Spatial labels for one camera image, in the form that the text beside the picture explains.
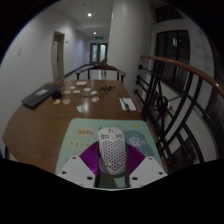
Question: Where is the beige side door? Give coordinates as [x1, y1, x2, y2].
[50, 30, 66, 81]

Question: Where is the black railing with wooden handrail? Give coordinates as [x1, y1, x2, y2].
[133, 54, 224, 175]

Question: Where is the small black box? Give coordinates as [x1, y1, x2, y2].
[51, 90, 63, 100]

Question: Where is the dark framed window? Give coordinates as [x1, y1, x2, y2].
[155, 29, 192, 95]

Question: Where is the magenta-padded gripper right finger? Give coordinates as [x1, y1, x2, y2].
[123, 143, 168, 189]

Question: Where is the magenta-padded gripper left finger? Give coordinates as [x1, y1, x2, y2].
[56, 141, 101, 189]

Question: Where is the glazed double door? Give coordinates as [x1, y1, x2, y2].
[89, 42, 109, 64]

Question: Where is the white perforated computer mouse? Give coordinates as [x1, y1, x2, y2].
[97, 126, 127, 176]

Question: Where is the light green printed mouse pad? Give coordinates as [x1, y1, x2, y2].
[54, 117, 165, 190]

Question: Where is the black cable bundle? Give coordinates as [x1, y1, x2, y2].
[100, 85, 118, 95]

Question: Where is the white flat notepad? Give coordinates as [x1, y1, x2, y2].
[119, 96, 137, 112]

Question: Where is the black closed laptop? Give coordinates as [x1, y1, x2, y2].
[20, 83, 66, 109]

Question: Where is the wooden armchair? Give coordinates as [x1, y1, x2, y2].
[75, 62, 127, 84]

